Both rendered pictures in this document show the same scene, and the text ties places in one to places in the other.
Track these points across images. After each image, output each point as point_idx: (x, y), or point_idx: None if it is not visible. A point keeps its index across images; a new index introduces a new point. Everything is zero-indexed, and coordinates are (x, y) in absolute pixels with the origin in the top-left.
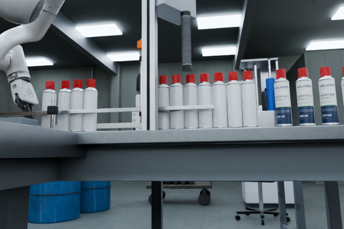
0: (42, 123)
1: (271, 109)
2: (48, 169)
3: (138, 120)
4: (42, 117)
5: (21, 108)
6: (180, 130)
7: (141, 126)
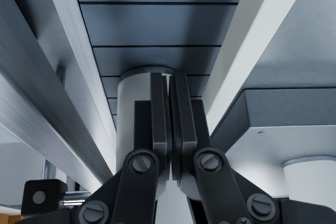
0: (119, 119)
1: None
2: None
3: (301, 198)
4: (117, 153)
5: (71, 208)
6: None
7: (66, 180)
